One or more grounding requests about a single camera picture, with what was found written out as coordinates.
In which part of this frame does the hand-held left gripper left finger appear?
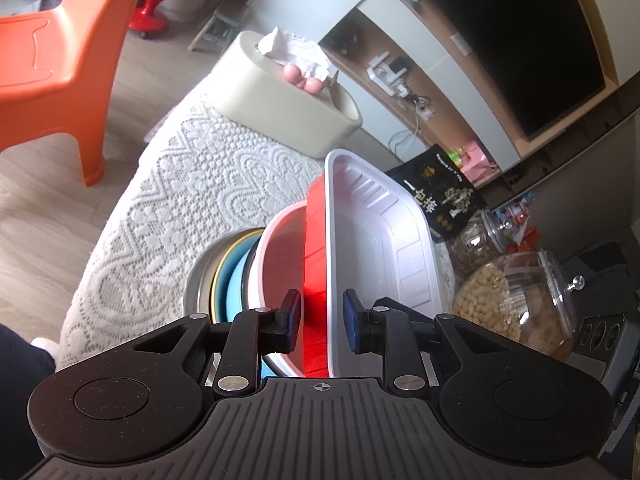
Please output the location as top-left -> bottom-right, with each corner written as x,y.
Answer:
131,289 -> 304,397

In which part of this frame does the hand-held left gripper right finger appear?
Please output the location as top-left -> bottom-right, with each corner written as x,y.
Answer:
342,289 -> 501,397

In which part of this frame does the white deep bowl orange logo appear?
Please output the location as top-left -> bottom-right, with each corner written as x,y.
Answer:
256,200 -> 308,377

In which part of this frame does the blue bowl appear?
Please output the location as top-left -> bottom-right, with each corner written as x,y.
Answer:
220,247 -> 273,376

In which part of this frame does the white bowl yellow rim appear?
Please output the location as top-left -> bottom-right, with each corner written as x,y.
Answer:
209,227 -> 266,323

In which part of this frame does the red and white rectangular tray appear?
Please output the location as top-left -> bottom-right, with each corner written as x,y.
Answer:
303,149 -> 445,378

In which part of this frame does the stainless steel bowl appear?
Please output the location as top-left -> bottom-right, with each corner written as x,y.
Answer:
182,230 -> 251,323

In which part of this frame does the small glass jar of seeds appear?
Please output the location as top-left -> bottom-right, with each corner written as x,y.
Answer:
447,210 -> 516,276

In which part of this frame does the large glass jar of peanuts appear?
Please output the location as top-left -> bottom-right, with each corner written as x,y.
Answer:
452,250 -> 586,361

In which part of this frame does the black snack packet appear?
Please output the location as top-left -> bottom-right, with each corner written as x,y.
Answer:
387,144 -> 488,241

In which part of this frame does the white lace tablecloth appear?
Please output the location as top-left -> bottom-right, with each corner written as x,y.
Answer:
59,92 -> 456,371

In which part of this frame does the pink bag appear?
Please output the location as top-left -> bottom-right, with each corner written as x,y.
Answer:
452,141 -> 499,186

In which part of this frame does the beige tissue organizer box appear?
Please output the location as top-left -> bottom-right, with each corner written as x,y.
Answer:
212,30 -> 363,158

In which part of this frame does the white slipper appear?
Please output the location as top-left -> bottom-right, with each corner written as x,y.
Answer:
31,337 -> 62,361

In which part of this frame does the grey appliance with dials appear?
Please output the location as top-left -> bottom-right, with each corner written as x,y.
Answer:
575,312 -> 628,366

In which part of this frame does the white router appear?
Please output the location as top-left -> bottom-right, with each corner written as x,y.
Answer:
367,52 -> 411,96

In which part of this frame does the white and wood TV cabinet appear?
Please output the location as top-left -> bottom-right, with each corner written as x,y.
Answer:
245,0 -> 640,191

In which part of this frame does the white tissue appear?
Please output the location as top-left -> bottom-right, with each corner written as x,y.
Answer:
256,27 -> 332,81

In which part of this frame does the person's leg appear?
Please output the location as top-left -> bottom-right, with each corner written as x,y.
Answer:
0,324 -> 57,480

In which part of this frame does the small step stool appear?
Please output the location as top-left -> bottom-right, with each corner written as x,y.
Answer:
187,9 -> 246,53

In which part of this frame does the black television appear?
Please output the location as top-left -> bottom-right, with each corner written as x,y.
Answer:
400,0 -> 621,142

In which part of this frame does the orange plastic chair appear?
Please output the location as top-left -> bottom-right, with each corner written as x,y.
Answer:
0,0 -> 153,188

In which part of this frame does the white cable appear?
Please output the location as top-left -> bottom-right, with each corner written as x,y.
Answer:
391,92 -> 436,153

